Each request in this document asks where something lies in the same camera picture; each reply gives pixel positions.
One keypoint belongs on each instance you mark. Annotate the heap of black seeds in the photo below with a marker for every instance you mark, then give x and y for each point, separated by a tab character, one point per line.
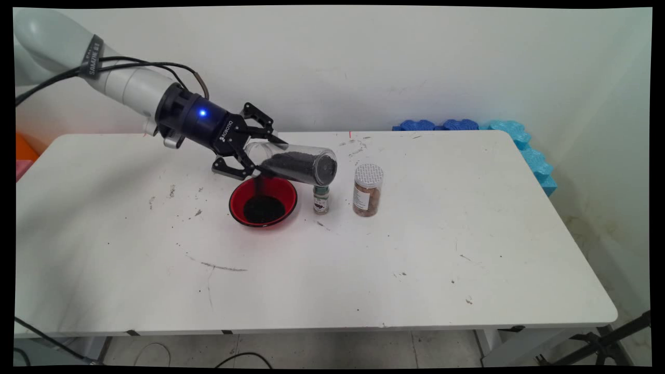
264	209

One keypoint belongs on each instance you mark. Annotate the pink object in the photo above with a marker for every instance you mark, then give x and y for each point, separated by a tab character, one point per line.
22	169

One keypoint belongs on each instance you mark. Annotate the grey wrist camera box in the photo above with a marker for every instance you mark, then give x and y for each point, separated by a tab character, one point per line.
172	141

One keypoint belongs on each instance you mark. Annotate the black tripod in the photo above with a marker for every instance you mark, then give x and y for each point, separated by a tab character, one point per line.
597	343

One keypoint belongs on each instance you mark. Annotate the small green-capped spice bottle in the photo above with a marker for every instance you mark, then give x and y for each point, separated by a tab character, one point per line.
321	203

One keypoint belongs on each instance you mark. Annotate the white-lidded brown spice jar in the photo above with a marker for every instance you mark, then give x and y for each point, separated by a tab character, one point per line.
368	197

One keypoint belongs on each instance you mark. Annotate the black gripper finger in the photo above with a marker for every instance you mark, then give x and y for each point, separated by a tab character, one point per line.
234	165
258	122

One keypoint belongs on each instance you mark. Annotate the white table leg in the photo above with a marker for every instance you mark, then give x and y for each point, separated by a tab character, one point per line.
519	349
98	349

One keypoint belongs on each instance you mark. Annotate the red bowl with black rim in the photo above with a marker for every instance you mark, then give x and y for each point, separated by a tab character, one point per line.
236	200

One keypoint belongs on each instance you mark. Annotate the orange object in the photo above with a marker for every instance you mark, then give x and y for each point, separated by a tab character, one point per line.
25	150

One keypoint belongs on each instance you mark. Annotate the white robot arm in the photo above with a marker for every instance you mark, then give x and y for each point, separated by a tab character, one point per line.
130	83

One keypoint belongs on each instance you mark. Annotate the light blue foam piece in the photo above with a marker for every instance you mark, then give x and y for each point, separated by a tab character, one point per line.
535	161

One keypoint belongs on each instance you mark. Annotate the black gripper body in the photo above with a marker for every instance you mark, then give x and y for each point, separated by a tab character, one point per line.
200	122

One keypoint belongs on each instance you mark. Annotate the clear jar with black seeds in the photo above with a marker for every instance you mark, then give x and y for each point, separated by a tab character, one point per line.
296	163

